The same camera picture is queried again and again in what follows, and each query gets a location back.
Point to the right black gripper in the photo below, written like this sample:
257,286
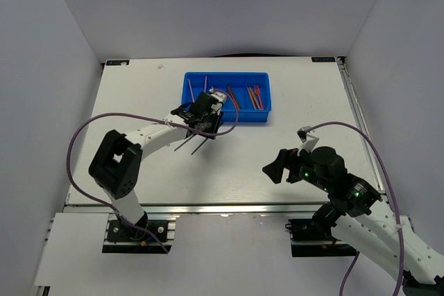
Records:
288,159

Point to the blue divided plastic tray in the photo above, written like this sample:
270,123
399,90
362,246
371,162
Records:
239,81

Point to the red-orange plastic knife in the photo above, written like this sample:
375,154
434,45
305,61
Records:
238,105

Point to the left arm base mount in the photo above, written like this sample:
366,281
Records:
122,239

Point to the red-orange plastic fork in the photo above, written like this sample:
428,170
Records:
258,97

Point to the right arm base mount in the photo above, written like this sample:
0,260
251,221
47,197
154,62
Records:
309,242

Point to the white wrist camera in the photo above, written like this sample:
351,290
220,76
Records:
219,95
308,141

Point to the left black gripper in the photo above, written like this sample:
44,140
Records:
216,122

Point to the dark blue plastic knife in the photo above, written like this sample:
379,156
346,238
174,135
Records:
232,94

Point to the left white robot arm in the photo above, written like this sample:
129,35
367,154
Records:
116,164

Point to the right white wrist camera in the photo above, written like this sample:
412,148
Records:
308,141

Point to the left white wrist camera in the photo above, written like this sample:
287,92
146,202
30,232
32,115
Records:
219,95

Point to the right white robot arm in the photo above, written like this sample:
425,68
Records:
358,215

